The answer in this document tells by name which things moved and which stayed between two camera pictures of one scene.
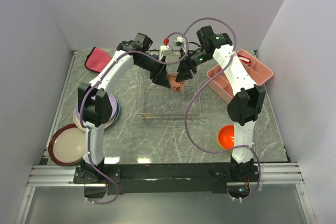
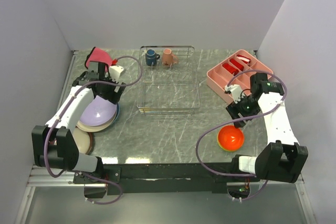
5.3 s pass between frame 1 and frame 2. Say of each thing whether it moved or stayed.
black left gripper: moved
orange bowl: stayed
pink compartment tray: stayed
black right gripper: moved
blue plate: stayed
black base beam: stayed
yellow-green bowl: stayed
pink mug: moved
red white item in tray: stayed
